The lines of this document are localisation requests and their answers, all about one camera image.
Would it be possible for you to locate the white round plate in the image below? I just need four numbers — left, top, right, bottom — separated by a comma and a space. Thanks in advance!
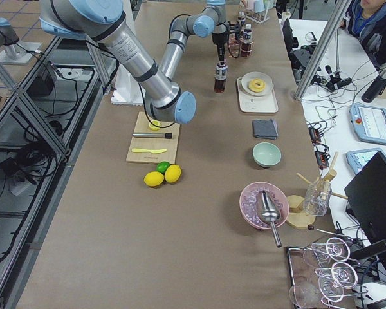
241, 71, 273, 97

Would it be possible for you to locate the wooden cutting board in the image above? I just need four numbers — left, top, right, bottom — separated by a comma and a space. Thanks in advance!
126, 111, 181, 164

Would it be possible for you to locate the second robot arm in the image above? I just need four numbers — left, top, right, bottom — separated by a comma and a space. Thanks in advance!
0, 17, 42, 65

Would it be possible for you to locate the copper wire bottle rack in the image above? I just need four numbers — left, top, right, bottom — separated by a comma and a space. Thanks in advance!
227, 21, 254, 59

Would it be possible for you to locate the half lemon slice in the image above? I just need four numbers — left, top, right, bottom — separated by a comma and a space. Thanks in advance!
148, 120, 161, 131

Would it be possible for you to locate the white cup rack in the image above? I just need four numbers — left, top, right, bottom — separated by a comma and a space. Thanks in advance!
239, 0, 269, 24

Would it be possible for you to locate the pink ice bowl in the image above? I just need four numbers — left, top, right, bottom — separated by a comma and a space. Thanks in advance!
239, 182, 290, 230

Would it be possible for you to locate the black glass drying tray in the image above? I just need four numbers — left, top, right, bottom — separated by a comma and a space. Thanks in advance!
286, 247, 361, 308

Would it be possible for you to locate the black thermos bottle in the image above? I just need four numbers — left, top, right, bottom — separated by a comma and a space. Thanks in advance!
361, 67, 386, 103

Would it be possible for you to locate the tea bottle in rack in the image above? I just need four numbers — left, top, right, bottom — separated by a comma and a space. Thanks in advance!
236, 10, 246, 32
241, 23, 253, 57

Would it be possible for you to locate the whole yellow lemon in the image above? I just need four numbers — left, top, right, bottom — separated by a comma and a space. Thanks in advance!
165, 164, 181, 183
143, 171, 165, 187

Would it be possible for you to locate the tea bottle white cap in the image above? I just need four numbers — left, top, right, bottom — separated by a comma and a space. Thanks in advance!
214, 61, 228, 93

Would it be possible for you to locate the white rabbit tray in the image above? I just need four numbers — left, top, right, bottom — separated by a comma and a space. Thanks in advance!
236, 77, 279, 113

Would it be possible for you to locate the blue teach pendant tablet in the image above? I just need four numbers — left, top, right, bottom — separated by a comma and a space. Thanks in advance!
349, 103, 386, 145

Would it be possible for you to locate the glass mug on stand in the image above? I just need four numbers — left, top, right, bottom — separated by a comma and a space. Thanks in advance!
303, 180, 332, 216

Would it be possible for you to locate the black laptop monitor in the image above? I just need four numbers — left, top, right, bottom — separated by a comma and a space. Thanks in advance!
344, 151, 386, 246

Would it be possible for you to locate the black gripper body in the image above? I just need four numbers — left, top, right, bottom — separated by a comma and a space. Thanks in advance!
212, 32, 227, 60

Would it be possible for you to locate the mint green bowl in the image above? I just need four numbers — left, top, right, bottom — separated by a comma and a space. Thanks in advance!
252, 142, 282, 168

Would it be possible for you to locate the metal ice scoop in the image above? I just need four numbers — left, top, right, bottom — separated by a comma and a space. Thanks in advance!
256, 191, 282, 248

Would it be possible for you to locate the clear wine glass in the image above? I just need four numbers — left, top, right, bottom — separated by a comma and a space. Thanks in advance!
289, 274, 344, 308
303, 237, 350, 267
314, 261, 358, 289

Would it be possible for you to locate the aluminium frame post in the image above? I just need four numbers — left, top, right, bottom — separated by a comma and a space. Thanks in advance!
294, 0, 350, 101

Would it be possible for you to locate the yellow plastic knife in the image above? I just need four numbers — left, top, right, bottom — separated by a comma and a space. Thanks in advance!
131, 148, 167, 155

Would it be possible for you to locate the green lime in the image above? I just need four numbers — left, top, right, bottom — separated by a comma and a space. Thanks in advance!
156, 161, 171, 174

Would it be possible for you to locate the person in dark jacket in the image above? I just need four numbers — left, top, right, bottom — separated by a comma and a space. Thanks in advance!
340, 1, 386, 69

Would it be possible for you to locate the steel muddler black tip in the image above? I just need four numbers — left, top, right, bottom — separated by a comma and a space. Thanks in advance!
132, 132, 173, 140

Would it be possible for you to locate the yellow glazed donut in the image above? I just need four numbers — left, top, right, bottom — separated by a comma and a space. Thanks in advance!
248, 78, 266, 93

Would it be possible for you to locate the wooden cup tree stand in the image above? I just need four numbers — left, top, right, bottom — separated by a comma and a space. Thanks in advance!
286, 152, 348, 229

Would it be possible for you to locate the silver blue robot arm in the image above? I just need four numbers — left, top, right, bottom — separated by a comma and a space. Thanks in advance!
40, 1, 229, 124

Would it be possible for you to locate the folded grey cloth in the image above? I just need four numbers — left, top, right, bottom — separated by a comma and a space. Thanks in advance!
252, 119, 279, 140

